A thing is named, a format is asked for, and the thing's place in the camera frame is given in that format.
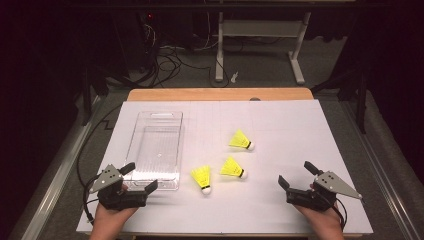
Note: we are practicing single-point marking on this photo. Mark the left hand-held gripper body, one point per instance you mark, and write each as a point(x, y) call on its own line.
point(110, 196)

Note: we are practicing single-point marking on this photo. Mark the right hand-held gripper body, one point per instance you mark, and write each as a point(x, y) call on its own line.
point(316, 198)

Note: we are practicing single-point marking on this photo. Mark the clear plastic container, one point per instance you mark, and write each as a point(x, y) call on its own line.
point(156, 146)

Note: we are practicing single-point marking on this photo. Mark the yellow shuttlecock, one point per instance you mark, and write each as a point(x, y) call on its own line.
point(202, 176)
point(240, 140)
point(231, 168)

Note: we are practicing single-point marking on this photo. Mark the person's left hand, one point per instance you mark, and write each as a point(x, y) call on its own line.
point(108, 223)

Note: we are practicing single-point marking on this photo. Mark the person's right hand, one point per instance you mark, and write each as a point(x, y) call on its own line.
point(323, 225)

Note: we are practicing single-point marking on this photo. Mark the white board sheet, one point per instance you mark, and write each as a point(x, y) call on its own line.
point(253, 213)

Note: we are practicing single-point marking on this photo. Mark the black metal stand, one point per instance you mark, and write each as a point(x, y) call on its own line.
point(361, 100)
point(87, 93)

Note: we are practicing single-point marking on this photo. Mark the grey round table grommet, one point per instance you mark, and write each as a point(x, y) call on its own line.
point(255, 99)

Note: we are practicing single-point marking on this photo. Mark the small white floor object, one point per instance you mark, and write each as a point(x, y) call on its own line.
point(235, 76)

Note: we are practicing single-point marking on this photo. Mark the dark computer tower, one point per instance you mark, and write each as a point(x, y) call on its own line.
point(136, 36)

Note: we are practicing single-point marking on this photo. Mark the aluminium floor rail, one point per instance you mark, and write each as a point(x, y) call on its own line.
point(383, 180)
point(56, 180)

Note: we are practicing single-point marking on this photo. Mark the white metal desk frame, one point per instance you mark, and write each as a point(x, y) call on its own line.
point(260, 28)

